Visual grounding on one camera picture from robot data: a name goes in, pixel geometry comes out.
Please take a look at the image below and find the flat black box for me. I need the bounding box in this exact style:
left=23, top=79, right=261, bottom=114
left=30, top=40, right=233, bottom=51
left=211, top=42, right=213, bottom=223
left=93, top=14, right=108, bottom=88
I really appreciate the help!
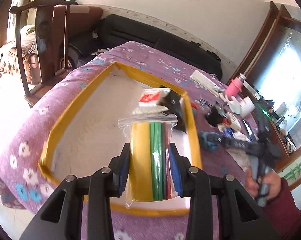
left=160, top=90, right=186, bottom=133

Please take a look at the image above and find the black sofa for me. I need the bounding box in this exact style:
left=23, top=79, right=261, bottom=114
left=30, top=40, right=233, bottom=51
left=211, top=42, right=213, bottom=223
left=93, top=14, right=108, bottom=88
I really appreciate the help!
left=95, top=14, right=223, bottom=80

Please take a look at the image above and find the wooden framed window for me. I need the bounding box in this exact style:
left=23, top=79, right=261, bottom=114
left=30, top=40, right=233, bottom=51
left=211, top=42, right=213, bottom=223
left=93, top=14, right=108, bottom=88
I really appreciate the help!
left=226, top=0, right=301, bottom=190

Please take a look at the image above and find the purple floral tablecloth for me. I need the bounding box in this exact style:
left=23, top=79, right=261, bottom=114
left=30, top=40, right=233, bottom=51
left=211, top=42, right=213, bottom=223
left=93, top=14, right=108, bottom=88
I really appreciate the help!
left=0, top=41, right=260, bottom=240

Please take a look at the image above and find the pink knitted bottle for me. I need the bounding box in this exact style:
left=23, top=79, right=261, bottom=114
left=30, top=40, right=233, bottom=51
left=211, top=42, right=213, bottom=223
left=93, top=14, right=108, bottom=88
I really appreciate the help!
left=225, top=74, right=246, bottom=98

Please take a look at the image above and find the black cylindrical pen holder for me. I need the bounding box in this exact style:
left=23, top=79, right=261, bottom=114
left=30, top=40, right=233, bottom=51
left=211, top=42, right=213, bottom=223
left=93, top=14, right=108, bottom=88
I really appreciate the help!
left=205, top=105, right=227, bottom=127

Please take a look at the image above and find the dark wooden chair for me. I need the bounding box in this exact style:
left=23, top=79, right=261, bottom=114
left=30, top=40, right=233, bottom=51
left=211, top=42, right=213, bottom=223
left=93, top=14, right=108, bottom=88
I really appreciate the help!
left=9, top=0, right=78, bottom=108

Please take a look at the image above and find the white paper notebook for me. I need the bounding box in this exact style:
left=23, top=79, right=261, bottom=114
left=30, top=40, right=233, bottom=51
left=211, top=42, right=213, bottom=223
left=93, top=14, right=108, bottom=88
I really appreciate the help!
left=190, top=70, right=225, bottom=98

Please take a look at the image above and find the red sleeved right forearm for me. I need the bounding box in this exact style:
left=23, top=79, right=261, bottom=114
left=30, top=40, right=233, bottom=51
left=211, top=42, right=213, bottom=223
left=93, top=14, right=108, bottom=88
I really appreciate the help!
left=263, top=178, right=301, bottom=239

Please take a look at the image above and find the yellow cardboard tray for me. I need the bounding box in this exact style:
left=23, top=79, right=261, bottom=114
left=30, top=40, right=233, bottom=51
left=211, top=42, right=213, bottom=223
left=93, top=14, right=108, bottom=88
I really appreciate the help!
left=38, top=61, right=204, bottom=217

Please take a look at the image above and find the white green work glove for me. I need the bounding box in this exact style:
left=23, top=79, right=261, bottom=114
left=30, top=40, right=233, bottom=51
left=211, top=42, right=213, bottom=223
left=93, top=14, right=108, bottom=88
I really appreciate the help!
left=219, top=93, right=242, bottom=115

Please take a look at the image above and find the right hand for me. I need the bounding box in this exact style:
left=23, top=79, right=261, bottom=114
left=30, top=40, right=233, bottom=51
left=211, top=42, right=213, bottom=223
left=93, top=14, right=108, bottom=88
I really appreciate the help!
left=245, top=167, right=283, bottom=202

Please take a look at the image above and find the red white plastic bag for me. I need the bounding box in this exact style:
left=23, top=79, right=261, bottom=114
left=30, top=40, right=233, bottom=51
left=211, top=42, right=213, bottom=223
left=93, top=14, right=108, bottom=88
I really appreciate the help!
left=132, top=87, right=171, bottom=115

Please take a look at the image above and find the brown leather armchair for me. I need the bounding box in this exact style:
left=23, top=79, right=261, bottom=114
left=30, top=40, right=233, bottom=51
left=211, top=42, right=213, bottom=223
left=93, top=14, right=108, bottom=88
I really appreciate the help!
left=52, top=5, right=103, bottom=57

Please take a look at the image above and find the white plastic jar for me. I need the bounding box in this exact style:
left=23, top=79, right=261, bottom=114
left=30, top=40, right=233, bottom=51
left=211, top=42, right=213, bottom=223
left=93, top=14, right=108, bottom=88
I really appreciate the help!
left=240, top=96, right=255, bottom=118

